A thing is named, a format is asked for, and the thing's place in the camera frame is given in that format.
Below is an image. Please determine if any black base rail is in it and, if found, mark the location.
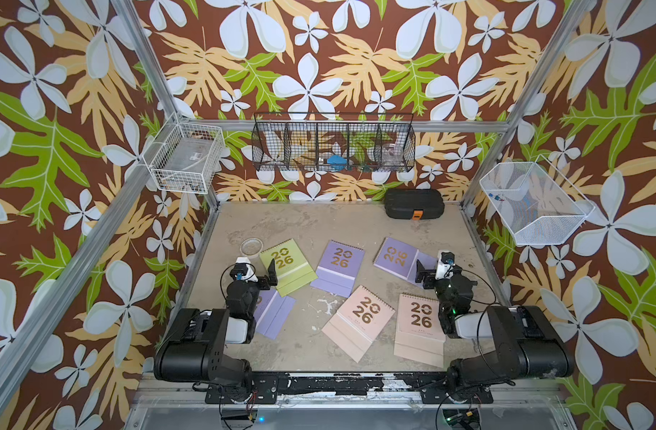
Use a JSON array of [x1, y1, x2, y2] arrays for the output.
[[205, 371, 494, 406]]

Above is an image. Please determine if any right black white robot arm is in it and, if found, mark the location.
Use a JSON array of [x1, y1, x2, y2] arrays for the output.
[[415, 261, 575, 393]]

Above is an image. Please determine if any green 2026 desk calendar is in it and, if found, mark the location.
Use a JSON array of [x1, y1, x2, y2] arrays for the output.
[[260, 239, 318, 297]]

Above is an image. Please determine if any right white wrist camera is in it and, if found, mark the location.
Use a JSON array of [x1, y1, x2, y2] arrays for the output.
[[435, 250, 455, 280]]

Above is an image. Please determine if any purple 2026 calendar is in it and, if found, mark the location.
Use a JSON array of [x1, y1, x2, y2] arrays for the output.
[[254, 290, 296, 340], [311, 240, 365, 297], [374, 238, 437, 288]]

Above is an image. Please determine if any blue object in basket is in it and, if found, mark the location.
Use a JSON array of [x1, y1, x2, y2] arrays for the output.
[[327, 155, 348, 172]]

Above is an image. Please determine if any black hard case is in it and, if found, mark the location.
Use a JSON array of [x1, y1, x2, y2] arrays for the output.
[[383, 189, 444, 220]]

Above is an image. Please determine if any white mesh basket right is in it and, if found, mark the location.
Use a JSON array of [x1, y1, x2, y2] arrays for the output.
[[480, 156, 596, 247]]

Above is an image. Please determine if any clear round lid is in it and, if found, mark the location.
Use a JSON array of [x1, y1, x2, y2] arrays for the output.
[[240, 238, 263, 258]]

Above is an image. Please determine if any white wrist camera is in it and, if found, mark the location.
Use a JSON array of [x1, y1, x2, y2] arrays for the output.
[[435, 250, 455, 280], [230, 257, 255, 281]]

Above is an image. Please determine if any black wire basket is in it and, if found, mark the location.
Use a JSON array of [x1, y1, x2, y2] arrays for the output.
[[250, 112, 416, 173]]

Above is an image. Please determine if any white wire basket left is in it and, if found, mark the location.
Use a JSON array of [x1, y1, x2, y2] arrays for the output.
[[144, 121, 227, 195]]

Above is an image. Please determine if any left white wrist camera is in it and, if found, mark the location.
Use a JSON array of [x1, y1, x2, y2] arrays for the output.
[[230, 257, 255, 281]]

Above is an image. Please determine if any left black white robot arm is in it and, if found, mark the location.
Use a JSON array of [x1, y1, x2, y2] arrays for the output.
[[153, 260, 278, 394]]

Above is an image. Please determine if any pink 2026 calendar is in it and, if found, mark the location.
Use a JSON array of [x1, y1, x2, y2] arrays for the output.
[[394, 293, 446, 368], [322, 286, 395, 362]]

